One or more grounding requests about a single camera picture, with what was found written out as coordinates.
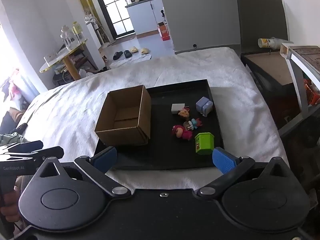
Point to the lavender block-shaped toy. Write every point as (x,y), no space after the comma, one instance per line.
(203,105)

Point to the round table with bottles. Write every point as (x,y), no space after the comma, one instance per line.
(62,80)

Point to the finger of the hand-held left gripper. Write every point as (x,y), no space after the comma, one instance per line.
(47,152)
(27,145)

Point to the white metal shelf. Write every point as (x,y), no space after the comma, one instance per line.
(297,80)

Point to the black shallow tray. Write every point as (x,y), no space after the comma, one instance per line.
(170,155)

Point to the black-framed glass door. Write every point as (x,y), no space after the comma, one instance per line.
(112,10)

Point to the black cabinet with brown top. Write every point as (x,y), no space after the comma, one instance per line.
(270,67)

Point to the brown cloth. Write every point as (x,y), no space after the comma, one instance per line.
(10,118)

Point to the white floor towel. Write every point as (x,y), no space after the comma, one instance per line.
(135,60)

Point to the yellowish plastic bottle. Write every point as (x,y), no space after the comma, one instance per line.
(78,31)

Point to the small brown-haired figurine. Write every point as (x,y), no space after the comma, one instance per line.
(184,113)

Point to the cardboard box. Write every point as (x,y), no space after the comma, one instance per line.
(125,136)

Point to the colourful cloth pile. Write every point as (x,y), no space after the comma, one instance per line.
(12,87)

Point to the small multicoloured figurine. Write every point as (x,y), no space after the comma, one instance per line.
(192,124)

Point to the orange packet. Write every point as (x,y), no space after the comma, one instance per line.
(312,92)

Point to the clear plastic bottle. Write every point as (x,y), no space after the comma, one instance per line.
(67,40)

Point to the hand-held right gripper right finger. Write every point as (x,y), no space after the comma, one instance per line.
(222,160)

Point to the orange carton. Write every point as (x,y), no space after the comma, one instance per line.
(164,32)

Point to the magenta bear figurine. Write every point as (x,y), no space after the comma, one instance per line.
(185,133)

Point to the dark spray bottle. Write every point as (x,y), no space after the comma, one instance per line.
(163,15)

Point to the dark clothes heap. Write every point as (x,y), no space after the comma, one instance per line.
(103,68)

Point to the white block toy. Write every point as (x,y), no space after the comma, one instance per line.
(176,108)

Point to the stack of paper cups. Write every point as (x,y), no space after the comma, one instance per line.
(267,42)

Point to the white kitchen cabinet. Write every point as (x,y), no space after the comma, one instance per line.
(142,15)

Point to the white slim cabinet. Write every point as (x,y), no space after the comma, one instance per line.
(93,36)

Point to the green hexagonal toy box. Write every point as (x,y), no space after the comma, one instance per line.
(205,143)

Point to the round yellow-rimmed table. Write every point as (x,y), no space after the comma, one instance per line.
(57,57)

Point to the white plastic bag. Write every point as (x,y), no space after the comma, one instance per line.
(85,74)

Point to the yellow slipper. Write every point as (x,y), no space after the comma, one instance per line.
(144,51)
(134,49)

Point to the person's beige clothing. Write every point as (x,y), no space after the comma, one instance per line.
(21,183)

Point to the person's left hand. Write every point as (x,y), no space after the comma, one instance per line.
(10,203)

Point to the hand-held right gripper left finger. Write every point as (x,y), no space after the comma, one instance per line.
(106,156)

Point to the patterned wooden tray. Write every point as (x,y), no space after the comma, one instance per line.
(307,55)

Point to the black slipper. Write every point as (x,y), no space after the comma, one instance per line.
(128,54)
(117,55)

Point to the grey-green cloth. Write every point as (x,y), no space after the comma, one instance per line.
(13,138)

